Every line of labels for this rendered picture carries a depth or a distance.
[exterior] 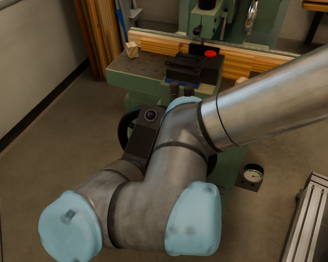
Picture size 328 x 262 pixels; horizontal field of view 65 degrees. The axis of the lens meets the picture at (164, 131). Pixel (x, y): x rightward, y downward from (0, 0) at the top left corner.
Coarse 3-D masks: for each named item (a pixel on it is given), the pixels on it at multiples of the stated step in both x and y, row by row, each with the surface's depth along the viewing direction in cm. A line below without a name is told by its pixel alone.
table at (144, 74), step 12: (120, 60) 87; (132, 60) 87; (144, 60) 87; (156, 60) 87; (168, 60) 87; (108, 72) 84; (120, 72) 82; (132, 72) 82; (144, 72) 82; (156, 72) 82; (252, 72) 82; (120, 84) 85; (132, 84) 84; (144, 84) 82; (156, 84) 80; (228, 84) 77
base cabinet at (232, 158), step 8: (128, 128) 100; (224, 152) 89; (232, 152) 88; (240, 152) 87; (224, 160) 92; (232, 160) 90; (240, 160) 89; (216, 168) 96; (224, 168) 95; (232, 168) 93; (208, 176) 101; (216, 176) 99; (224, 176) 98; (232, 176) 96; (216, 184) 103; (224, 184) 101; (232, 184) 99; (224, 200) 109; (224, 208) 113
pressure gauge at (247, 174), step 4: (248, 164) 83; (252, 164) 82; (256, 164) 82; (244, 168) 84; (248, 168) 82; (252, 168) 81; (256, 168) 81; (260, 168) 81; (244, 172) 83; (248, 172) 82; (252, 172) 82; (256, 172) 81; (260, 172) 81; (244, 176) 84; (248, 176) 84; (260, 176) 82; (248, 180) 85; (252, 180) 84; (256, 180) 84; (260, 180) 83
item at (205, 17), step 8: (216, 0) 80; (200, 8) 75; (216, 8) 75; (192, 16) 74; (200, 16) 73; (208, 16) 72; (216, 16) 75; (192, 24) 75; (208, 24) 73; (216, 24) 78; (192, 32) 77; (200, 32) 76; (208, 32) 75
